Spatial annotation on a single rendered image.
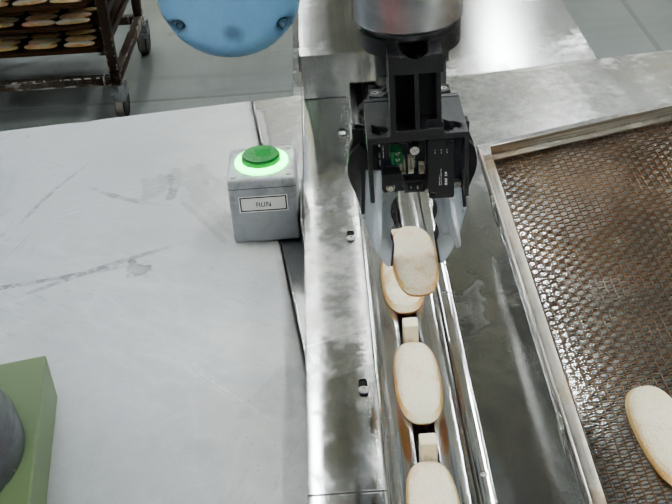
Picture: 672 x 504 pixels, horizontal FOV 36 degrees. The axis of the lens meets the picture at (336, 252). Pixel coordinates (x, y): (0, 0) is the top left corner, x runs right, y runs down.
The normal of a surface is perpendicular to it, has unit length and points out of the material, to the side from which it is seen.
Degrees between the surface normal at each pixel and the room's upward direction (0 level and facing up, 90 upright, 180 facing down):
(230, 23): 92
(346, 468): 0
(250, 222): 90
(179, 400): 0
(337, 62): 90
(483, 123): 0
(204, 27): 92
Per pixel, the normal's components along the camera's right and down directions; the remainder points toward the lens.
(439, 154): 0.03, 0.56
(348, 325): -0.06, -0.83
